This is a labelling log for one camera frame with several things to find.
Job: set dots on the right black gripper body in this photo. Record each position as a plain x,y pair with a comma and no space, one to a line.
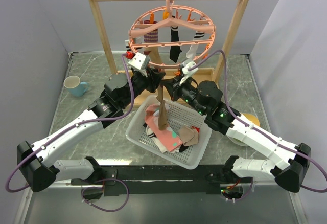
187,92

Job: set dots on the pink round clip hanger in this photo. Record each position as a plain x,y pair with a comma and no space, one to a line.
151,30

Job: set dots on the brown sock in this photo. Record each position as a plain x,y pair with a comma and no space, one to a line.
162,117

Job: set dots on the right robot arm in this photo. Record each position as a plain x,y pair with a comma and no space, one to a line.
282,162

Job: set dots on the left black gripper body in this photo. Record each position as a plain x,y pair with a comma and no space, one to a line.
140,83

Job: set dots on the pile of socks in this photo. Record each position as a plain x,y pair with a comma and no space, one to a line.
169,140

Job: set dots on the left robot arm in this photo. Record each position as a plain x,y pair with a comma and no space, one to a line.
117,95

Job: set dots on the white plastic basket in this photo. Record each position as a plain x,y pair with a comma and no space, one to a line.
143,131

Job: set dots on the light blue mug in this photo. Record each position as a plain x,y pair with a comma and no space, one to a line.
75,86

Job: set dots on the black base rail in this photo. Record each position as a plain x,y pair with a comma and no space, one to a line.
162,179

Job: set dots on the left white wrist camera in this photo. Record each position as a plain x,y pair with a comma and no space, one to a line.
139,63

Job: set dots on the aluminium frame rail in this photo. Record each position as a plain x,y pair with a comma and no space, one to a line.
39,176

